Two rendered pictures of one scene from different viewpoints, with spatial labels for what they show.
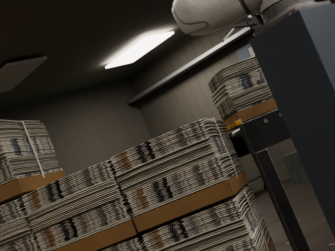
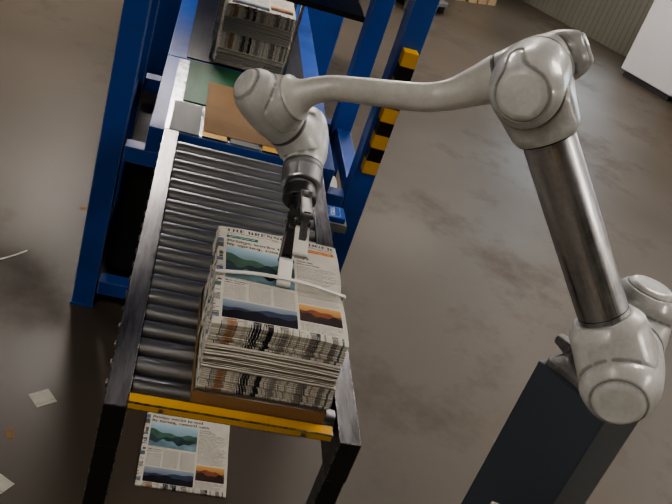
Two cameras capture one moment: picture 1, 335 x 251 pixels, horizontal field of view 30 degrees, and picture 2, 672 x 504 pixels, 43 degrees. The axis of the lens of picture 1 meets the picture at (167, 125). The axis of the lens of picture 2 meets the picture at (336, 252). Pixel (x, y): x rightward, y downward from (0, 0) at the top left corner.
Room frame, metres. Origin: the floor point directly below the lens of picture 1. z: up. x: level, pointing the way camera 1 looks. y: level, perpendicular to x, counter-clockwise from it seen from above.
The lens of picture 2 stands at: (2.65, 1.11, 2.02)
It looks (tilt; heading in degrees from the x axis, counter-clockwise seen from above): 30 degrees down; 264
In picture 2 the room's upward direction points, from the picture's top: 20 degrees clockwise
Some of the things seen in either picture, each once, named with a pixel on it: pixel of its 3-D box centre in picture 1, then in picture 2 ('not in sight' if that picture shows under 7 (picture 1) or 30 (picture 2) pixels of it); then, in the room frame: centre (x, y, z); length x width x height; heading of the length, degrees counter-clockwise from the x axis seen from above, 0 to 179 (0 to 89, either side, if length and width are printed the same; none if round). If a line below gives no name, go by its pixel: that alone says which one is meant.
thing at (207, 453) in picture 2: not in sight; (185, 447); (2.69, -0.91, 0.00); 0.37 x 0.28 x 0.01; 99
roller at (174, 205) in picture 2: not in sight; (240, 223); (2.72, -1.07, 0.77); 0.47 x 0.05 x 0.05; 9
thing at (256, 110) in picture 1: (248, 115); (258, 384); (2.56, -0.32, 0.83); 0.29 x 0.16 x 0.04; 9
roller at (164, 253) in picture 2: not in sight; (239, 271); (2.68, -0.82, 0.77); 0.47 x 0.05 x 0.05; 9
